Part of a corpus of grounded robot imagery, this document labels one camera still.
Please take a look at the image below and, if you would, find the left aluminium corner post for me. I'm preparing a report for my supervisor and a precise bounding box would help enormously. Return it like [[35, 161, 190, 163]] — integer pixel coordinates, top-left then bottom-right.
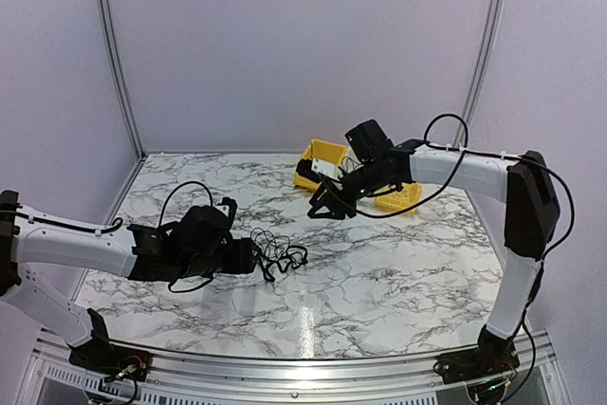
[[97, 0, 146, 160]]

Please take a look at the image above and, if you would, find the yellow bin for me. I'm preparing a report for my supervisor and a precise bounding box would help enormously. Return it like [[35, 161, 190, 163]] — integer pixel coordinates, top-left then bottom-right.
[[294, 139, 348, 191], [374, 183, 422, 213]]

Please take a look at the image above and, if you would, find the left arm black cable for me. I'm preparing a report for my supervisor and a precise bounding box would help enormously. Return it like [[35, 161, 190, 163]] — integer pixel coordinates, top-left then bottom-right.
[[158, 180, 214, 293]]

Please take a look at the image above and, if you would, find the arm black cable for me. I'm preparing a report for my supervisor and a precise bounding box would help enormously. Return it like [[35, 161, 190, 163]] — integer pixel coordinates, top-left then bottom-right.
[[158, 180, 214, 293], [331, 113, 576, 259]]

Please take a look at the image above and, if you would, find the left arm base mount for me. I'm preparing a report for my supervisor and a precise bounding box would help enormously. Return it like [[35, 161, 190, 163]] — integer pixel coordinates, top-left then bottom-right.
[[68, 308, 152, 381]]

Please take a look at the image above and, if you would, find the aluminium front rail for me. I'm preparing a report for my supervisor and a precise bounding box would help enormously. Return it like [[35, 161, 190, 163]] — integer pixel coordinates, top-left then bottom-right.
[[16, 330, 570, 404]]

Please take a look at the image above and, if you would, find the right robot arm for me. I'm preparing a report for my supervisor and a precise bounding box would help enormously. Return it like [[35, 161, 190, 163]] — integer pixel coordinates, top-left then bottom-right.
[[297, 120, 561, 375]]

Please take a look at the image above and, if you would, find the black cable bundle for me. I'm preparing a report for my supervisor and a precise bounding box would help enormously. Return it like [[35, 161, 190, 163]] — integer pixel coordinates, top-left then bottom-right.
[[249, 227, 309, 283]]

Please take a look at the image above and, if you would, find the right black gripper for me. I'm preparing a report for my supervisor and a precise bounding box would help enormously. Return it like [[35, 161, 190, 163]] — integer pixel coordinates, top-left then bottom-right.
[[308, 158, 394, 219]]

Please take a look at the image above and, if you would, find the aluminium corner post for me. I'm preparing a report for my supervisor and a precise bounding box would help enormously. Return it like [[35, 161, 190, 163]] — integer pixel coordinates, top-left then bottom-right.
[[453, 0, 505, 143], [97, 0, 146, 160]]

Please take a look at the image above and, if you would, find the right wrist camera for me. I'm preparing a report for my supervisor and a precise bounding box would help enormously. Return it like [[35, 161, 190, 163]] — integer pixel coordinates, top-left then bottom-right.
[[296, 158, 340, 183]]

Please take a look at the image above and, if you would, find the left yellow bin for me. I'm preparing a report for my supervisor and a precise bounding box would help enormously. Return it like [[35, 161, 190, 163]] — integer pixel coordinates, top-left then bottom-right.
[[294, 139, 348, 191]]

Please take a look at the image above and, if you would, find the right yellow bin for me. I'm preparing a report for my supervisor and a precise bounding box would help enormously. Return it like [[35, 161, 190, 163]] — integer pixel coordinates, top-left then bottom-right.
[[374, 183, 422, 213]]

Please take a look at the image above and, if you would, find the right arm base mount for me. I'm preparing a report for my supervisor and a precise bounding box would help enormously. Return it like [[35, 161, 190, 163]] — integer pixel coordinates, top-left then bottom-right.
[[433, 325, 520, 384]]

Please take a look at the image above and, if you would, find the right aluminium corner post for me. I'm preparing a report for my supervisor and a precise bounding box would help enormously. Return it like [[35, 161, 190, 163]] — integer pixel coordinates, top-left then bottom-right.
[[453, 0, 505, 143]]

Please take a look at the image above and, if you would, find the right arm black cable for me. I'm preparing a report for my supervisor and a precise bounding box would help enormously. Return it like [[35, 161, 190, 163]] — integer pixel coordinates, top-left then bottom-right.
[[331, 113, 576, 259]]

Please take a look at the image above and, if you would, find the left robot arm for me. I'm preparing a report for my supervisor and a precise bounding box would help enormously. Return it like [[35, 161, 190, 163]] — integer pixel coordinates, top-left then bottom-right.
[[1, 190, 255, 372]]

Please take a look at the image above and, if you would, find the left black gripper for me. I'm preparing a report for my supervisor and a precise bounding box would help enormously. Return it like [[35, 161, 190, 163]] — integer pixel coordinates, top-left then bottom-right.
[[178, 238, 263, 280]]

